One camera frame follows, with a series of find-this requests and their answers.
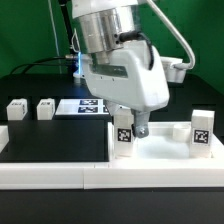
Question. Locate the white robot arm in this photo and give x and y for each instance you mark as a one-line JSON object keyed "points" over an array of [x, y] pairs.
{"points": [[106, 26]]}

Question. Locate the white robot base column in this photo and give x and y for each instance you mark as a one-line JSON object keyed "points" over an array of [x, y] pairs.
{"points": [[79, 77]]}

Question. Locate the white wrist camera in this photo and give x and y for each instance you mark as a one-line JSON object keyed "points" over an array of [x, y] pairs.
{"points": [[173, 74]]}

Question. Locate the white base tag plate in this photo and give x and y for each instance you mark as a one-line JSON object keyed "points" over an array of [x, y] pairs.
{"points": [[81, 107]]}

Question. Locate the white square tabletop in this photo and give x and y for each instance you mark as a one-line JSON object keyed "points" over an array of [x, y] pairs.
{"points": [[166, 140]]}

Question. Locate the white U-shaped obstacle fence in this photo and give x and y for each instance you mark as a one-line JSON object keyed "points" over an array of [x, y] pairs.
{"points": [[116, 173]]}

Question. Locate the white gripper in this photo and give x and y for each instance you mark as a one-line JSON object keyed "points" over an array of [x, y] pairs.
{"points": [[142, 89]]}

